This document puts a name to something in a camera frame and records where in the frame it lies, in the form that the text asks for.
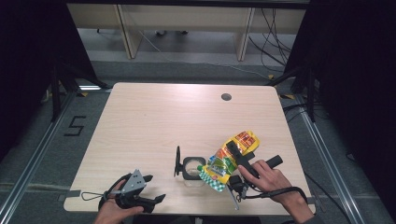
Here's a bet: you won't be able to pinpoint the person's right hand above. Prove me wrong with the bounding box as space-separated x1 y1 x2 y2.
237 160 300 205

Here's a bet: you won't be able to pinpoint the black metal stand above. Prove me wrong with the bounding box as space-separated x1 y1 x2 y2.
49 62 109 122
265 66 317 123

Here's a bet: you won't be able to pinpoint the person's left hand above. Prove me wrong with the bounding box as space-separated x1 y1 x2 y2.
92 179 145 224

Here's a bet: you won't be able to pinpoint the black floor cables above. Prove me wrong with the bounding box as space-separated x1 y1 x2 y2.
281 102 325 123

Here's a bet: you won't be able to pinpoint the aluminium floor rail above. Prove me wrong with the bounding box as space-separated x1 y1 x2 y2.
292 93 367 224
0 91 78 224

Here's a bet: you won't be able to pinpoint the bundle of black cables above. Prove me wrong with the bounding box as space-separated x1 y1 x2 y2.
247 7 297 75

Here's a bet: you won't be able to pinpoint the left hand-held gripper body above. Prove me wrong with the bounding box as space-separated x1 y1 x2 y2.
115 169 157 215

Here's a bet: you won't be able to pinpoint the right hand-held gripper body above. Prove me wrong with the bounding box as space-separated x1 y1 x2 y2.
228 152 284 211

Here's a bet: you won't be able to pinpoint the thin grey cord loop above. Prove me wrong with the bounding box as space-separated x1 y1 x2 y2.
80 191 108 202

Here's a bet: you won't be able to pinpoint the grey tape strip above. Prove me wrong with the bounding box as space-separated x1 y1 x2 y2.
57 189 82 202

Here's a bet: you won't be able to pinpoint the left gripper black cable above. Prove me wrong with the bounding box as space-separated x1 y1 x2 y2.
98 173 133 210

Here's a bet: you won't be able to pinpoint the black curtain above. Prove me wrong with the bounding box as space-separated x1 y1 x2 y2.
0 0 98 162
284 0 396 216

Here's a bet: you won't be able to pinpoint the grey floor strip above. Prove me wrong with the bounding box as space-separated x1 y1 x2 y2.
0 181 72 192

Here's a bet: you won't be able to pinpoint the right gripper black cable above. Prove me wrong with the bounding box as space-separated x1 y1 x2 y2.
241 172 354 224

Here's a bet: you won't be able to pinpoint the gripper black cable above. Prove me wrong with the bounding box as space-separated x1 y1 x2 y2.
98 173 133 210
241 172 354 224

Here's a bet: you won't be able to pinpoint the beige wooden desk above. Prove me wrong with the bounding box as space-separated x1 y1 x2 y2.
65 0 311 63

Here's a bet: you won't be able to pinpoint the clear seasoning jar black lid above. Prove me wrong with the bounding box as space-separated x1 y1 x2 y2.
173 145 207 188

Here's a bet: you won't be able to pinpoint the yellow seasoning pouch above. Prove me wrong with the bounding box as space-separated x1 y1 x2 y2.
198 130 262 193

